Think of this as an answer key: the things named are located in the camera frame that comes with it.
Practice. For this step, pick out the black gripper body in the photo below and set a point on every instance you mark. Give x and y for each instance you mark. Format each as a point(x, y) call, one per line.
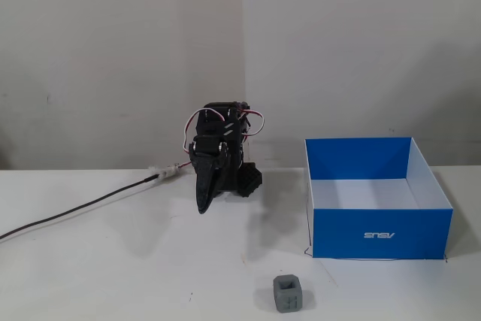
point(207, 148)

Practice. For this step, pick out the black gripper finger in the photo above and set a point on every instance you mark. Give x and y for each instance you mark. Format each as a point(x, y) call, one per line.
point(219, 176)
point(204, 182)

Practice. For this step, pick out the gray 3D-printed block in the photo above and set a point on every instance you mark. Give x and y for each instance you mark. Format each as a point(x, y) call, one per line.
point(288, 294)

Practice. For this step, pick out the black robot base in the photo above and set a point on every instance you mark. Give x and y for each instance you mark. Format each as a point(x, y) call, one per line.
point(250, 182)

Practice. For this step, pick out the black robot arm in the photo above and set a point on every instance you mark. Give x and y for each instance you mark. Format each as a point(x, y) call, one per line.
point(231, 137)

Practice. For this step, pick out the blue cardboard box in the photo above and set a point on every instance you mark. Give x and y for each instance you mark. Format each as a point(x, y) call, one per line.
point(379, 193)

